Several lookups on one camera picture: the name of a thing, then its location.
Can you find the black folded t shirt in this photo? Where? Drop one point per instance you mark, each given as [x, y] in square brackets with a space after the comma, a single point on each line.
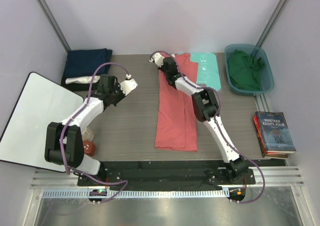
[73, 87]

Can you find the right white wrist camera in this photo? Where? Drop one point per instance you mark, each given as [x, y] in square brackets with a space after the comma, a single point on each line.
[157, 59]

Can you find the pink t shirt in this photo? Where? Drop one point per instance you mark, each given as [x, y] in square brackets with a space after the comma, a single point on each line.
[176, 122]

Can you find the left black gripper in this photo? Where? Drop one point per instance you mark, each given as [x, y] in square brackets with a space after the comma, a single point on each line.
[117, 86]

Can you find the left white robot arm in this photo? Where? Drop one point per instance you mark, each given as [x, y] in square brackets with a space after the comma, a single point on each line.
[64, 143]

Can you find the teal cutting board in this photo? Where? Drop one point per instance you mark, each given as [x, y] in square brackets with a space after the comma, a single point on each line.
[208, 71]

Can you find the aluminium corner post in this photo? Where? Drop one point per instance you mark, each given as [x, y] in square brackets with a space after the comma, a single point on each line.
[54, 24]
[280, 6]

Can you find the navy folded t shirt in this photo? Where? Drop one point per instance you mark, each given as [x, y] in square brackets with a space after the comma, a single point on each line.
[80, 63]

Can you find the right aluminium corner post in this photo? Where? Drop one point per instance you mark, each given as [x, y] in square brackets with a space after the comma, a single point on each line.
[280, 6]

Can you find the white slotted cable duct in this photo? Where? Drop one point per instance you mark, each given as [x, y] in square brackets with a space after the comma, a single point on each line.
[98, 194]

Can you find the green t shirt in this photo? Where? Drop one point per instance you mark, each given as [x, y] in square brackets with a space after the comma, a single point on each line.
[244, 71]

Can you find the white board black rim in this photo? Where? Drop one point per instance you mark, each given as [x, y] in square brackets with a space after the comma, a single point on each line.
[40, 102]

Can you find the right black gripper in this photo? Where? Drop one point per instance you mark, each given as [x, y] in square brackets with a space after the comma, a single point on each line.
[161, 68]

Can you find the white mug orange inside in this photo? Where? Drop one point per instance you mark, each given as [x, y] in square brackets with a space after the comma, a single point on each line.
[87, 134]

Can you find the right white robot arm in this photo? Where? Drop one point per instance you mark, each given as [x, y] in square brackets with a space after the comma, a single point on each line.
[206, 110]

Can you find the brown cube mug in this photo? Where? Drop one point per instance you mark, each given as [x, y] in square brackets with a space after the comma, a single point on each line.
[89, 148]

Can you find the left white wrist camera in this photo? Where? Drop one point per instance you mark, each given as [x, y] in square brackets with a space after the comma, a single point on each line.
[127, 86]

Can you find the nineteen eighty-four book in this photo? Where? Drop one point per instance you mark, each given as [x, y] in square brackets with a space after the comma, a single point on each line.
[275, 132]

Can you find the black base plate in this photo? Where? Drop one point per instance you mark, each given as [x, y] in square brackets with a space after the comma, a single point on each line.
[168, 176]

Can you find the red book underneath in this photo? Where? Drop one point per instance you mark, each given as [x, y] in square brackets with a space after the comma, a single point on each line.
[265, 154]

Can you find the left aluminium corner post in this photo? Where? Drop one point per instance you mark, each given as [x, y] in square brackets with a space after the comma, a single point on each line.
[54, 24]

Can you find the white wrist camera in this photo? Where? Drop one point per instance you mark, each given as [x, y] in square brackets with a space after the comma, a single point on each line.
[127, 86]
[157, 59]

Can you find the teal plastic basin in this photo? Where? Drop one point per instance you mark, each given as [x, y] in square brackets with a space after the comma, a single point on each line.
[267, 81]

